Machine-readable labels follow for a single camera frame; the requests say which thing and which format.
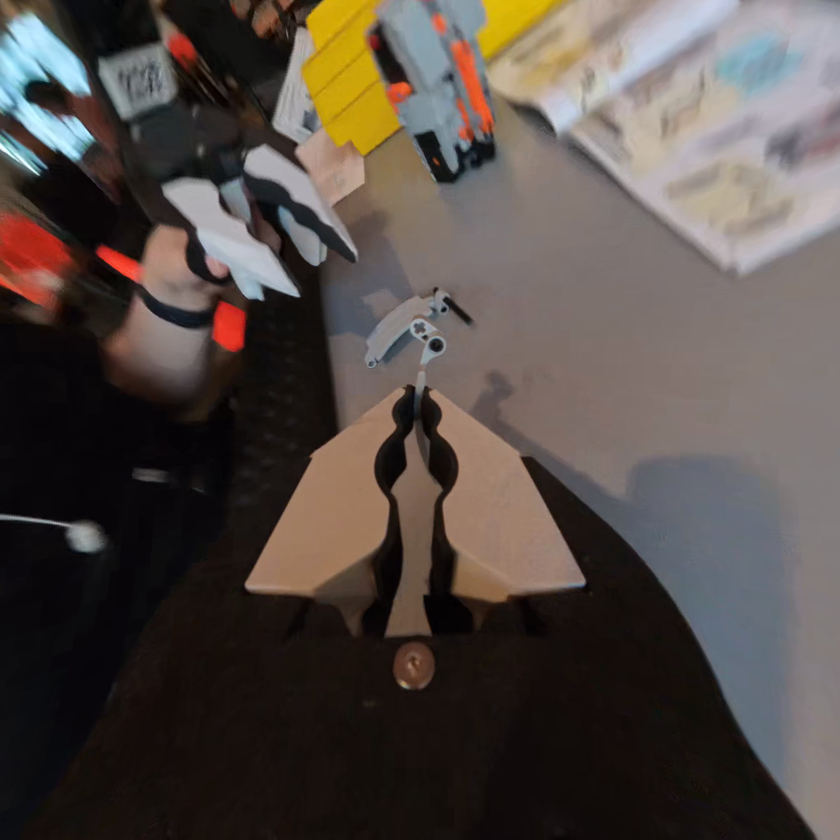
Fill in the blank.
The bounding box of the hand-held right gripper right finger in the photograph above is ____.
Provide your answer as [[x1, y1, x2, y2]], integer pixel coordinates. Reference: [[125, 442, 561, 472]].
[[423, 387, 588, 627]]

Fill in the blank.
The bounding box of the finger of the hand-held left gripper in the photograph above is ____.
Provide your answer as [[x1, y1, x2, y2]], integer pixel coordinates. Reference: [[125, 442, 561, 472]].
[[162, 176, 301, 303], [244, 143, 360, 266]]

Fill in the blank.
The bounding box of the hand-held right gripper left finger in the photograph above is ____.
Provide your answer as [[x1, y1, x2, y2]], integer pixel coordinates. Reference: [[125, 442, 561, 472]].
[[243, 386, 404, 636]]

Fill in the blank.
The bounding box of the grey curved panel piece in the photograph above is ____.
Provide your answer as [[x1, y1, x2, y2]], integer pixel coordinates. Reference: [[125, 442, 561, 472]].
[[412, 333, 448, 470], [364, 290, 454, 368]]

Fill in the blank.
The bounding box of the black axle rod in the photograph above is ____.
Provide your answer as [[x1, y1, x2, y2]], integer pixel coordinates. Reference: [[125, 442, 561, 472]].
[[430, 286, 475, 327]]

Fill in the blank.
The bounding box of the person's left forearm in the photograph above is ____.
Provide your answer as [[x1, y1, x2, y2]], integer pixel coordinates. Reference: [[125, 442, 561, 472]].
[[98, 305, 221, 411]]

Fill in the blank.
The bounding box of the grey desk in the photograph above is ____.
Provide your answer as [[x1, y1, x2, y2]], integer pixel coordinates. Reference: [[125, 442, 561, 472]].
[[318, 85, 840, 840]]

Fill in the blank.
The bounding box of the person's left hand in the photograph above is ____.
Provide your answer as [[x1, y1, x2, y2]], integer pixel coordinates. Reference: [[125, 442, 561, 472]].
[[140, 220, 234, 311]]

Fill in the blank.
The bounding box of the pale paper card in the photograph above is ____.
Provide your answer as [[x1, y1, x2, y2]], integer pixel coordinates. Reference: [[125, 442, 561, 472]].
[[295, 128, 366, 208]]

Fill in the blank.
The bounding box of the red bar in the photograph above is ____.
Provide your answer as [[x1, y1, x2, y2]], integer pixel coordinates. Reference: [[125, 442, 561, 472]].
[[95, 244, 248, 353]]

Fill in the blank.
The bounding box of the black wristband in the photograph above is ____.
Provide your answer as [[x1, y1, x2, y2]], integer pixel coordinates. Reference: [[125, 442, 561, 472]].
[[133, 283, 219, 329]]

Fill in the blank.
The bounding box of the white paper sheet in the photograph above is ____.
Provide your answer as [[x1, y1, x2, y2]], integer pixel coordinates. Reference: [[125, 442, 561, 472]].
[[272, 26, 324, 143]]

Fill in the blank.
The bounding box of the stack of yellow plastic bins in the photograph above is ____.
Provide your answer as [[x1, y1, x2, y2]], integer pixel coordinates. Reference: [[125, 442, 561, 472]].
[[302, 0, 567, 157]]

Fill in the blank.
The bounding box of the black perforated tray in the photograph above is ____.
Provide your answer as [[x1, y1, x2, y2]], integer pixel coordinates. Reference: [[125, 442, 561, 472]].
[[217, 262, 339, 592]]

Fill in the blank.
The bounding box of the grey orange robot model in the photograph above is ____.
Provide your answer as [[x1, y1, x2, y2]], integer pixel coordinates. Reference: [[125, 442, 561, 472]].
[[367, 0, 497, 185]]

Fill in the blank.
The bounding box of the person's black clothing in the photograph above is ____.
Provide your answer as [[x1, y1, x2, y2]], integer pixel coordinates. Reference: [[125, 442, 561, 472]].
[[0, 322, 237, 821]]

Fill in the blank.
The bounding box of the open instruction booklet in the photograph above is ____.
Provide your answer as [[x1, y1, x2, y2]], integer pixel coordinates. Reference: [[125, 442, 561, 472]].
[[489, 0, 840, 277]]

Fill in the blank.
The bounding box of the white drawstring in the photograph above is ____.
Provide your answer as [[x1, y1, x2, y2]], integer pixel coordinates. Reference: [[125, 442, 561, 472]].
[[0, 514, 107, 553]]

